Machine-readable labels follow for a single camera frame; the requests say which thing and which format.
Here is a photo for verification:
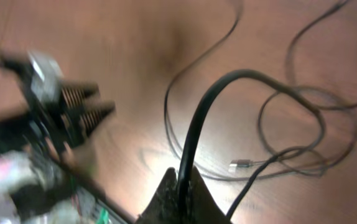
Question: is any black USB-C cable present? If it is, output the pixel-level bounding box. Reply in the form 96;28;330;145
163;0;357;182

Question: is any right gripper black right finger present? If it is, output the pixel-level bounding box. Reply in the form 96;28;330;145
189;167;231;224

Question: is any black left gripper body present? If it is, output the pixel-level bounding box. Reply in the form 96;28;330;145
22;90;86;156

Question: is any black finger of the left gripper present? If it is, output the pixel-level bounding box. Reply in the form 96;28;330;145
79;101;116;137
60;81;100;108

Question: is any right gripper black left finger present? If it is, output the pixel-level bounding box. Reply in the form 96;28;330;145
136;167;180;224

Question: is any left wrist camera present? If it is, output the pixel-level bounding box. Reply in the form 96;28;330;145
0;50;62;104

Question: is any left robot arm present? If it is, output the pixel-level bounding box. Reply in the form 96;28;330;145
0;82;126;223

